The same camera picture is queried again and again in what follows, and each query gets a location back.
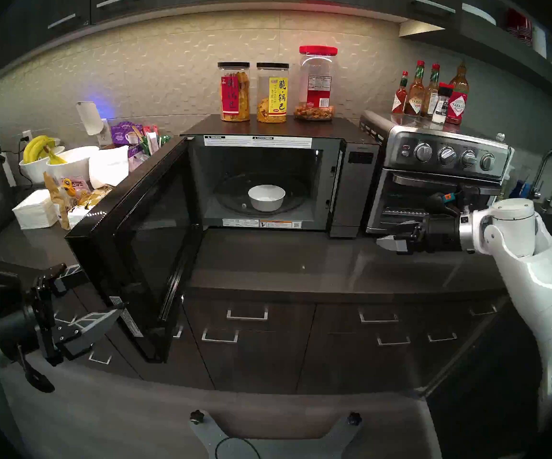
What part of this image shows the dark wall shelf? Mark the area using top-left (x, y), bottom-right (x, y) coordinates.
top-left (399, 0), bottom-right (552, 107)

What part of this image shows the crumpled white paper napkin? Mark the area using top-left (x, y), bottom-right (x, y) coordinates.
top-left (88, 146), bottom-right (129, 189)

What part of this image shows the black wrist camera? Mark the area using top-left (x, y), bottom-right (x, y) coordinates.
top-left (0, 272), bottom-right (24, 311)
top-left (424, 191), bottom-right (471, 218)

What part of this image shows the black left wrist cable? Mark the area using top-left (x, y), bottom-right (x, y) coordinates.
top-left (17, 346), bottom-right (56, 393)

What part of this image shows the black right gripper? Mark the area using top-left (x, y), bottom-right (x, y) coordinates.
top-left (376, 214), bottom-right (463, 256)

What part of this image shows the small red hot sauce bottle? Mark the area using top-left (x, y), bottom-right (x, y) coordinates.
top-left (392, 71), bottom-right (409, 115)

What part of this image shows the white napkin stack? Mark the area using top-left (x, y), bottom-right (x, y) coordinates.
top-left (13, 189), bottom-right (59, 230)

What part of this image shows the white fruit bowl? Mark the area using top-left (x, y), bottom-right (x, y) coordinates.
top-left (19, 147), bottom-right (63, 185)

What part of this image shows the stack of red cups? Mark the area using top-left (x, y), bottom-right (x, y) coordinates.
top-left (506, 8), bottom-right (534, 45)

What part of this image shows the black glass microwave door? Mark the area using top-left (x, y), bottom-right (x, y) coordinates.
top-left (65, 137), bottom-right (206, 364)

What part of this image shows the bunch of drink sachets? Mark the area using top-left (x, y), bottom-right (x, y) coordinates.
top-left (137, 125), bottom-right (172, 153)

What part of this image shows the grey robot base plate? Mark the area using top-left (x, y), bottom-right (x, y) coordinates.
top-left (190, 410), bottom-right (362, 459)

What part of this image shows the stainless steel toaster oven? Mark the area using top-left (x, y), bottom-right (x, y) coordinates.
top-left (360, 110), bottom-right (514, 235)

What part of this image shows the large white bowl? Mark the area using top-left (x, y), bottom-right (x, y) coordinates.
top-left (46, 146), bottom-right (100, 186)

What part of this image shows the cartoon print snack bag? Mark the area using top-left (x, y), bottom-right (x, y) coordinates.
top-left (42, 172), bottom-right (90, 230)

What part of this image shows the glass microwave turntable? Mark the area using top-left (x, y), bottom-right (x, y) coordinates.
top-left (214, 172), bottom-right (308, 218)

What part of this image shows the small white bowl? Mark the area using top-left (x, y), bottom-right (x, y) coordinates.
top-left (248, 185), bottom-right (286, 212)

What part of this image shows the basket of wrapped cakes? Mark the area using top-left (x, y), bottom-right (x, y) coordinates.
top-left (77, 186), bottom-right (115, 211)

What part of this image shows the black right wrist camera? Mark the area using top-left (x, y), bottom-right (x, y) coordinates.
top-left (424, 191), bottom-right (471, 218)

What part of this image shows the clear jar red lid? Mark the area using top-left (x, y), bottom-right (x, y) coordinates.
top-left (294, 45), bottom-right (339, 121)

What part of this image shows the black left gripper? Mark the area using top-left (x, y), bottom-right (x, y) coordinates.
top-left (0, 263), bottom-right (126, 368)

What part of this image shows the snack jar pink label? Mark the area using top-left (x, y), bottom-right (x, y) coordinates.
top-left (217, 62), bottom-right (251, 122)

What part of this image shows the snack jar yellow label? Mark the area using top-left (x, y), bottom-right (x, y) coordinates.
top-left (256, 63), bottom-right (289, 124)

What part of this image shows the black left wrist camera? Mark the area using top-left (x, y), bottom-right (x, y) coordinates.
top-left (0, 272), bottom-right (24, 311)

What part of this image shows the small white tissue pack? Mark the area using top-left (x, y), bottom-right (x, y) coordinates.
top-left (68, 207), bottom-right (94, 230)

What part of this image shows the large Tabasco sauce bottle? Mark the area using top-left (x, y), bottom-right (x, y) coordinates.
top-left (446, 61), bottom-right (470, 126)

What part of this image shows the brown hot sauce bottle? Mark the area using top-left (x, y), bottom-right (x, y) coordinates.
top-left (404, 60), bottom-right (426, 117)

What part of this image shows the white plate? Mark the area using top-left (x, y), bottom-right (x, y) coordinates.
top-left (462, 3), bottom-right (497, 26)

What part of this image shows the bunch of yellow bananas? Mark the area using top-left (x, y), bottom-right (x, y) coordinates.
top-left (22, 135), bottom-right (68, 165)

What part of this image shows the purple snack bag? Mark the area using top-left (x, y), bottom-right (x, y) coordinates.
top-left (111, 121), bottom-right (143, 146)

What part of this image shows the white wall night light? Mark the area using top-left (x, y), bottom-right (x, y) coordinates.
top-left (76, 101), bottom-right (105, 136)

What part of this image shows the white can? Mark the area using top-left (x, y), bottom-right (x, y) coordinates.
top-left (532, 21), bottom-right (548, 58)

